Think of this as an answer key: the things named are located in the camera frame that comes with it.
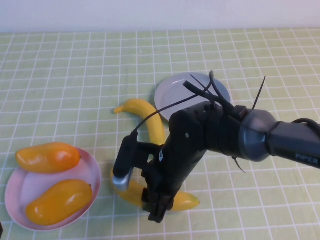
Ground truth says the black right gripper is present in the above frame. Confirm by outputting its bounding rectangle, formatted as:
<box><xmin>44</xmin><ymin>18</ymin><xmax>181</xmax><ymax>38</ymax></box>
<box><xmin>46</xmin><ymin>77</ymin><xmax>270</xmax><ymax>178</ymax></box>
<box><xmin>141</xmin><ymin>146</ymin><xmax>201</xmax><ymax>223</ymax></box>

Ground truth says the short curved yellow banana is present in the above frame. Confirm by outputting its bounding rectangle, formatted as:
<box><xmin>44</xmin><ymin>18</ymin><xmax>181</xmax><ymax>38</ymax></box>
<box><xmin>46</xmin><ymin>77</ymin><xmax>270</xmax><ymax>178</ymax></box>
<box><xmin>113</xmin><ymin>98</ymin><xmax>166</xmax><ymax>146</ymax></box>

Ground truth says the yellow orange mango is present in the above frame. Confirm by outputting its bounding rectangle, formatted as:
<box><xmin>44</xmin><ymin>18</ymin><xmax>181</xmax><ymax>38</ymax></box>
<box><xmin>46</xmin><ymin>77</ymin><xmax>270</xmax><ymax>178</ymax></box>
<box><xmin>15</xmin><ymin>141</ymin><xmax>83</xmax><ymax>175</ymax></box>
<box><xmin>25</xmin><ymin>179</ymin><xmax>93</xmax><ymax>226</ymax></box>

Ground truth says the long yellow banana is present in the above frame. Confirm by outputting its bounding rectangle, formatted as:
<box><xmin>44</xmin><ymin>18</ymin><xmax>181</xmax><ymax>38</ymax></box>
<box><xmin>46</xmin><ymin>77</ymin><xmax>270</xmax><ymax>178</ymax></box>
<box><xmin>109</xmin><ymin>168</ymin><xmax>201</xmax><ymax>213</ymax></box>

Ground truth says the green checked tablecloth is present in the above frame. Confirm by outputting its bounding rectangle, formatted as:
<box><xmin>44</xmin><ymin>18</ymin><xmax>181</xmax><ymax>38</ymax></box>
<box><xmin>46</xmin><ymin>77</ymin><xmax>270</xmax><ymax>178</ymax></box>
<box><xmin>0</xmin><ymin>27</ymin><xmax>320</xmax><ymax>240</ymax></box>

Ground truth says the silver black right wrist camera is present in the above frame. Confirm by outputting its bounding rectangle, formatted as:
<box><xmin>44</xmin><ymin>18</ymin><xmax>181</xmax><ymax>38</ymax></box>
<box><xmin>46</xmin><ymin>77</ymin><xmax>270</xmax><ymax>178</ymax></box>
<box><xmin>111</xmin><ymin>136</ymin><xmax>161</xmax><ymax>192</ymax></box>

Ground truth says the pink round plate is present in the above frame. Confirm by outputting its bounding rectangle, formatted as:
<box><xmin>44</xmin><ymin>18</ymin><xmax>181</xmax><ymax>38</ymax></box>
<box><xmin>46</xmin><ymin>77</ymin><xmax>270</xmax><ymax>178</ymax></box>
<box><xmin>4</xmin><ymin>146</ymin><xmax>102</xmax><ymax>231</ymax></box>

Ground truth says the black right camera cable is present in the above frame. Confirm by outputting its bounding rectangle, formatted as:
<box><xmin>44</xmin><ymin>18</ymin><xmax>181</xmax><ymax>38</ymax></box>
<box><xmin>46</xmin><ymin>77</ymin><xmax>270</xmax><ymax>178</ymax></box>
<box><xmin>131</xmin><ymin>79</ymin><xmax>213</xmax><ymax>141</ymax></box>

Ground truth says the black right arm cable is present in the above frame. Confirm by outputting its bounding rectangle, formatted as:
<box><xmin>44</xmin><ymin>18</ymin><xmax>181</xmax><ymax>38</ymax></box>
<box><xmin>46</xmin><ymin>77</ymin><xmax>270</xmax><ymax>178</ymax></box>
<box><xmin>208</xmin><ymin>71</ymin><xmax>320</xmax><ymax>137</ymax></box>

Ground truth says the blue-grey round plate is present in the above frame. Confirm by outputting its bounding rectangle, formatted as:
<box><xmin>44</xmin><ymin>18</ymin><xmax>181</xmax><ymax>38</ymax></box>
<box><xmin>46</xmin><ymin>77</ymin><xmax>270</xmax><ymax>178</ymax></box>
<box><xmin>154</xmin><ymin>72</ymin><xmax>231</xmax><ymax>121</ymax></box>

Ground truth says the black zip tie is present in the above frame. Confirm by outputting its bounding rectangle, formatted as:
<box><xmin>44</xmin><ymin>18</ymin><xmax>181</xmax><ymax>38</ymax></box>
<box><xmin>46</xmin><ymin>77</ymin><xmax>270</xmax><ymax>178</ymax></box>
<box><xmin>251</xmin><ymin>76</ymin><xmax>267</xmax><ymax>111</ymax></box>
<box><xmin>231</xmin><ymin>155</ymin><xmax>248</xmax><ymax>175</ymax></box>

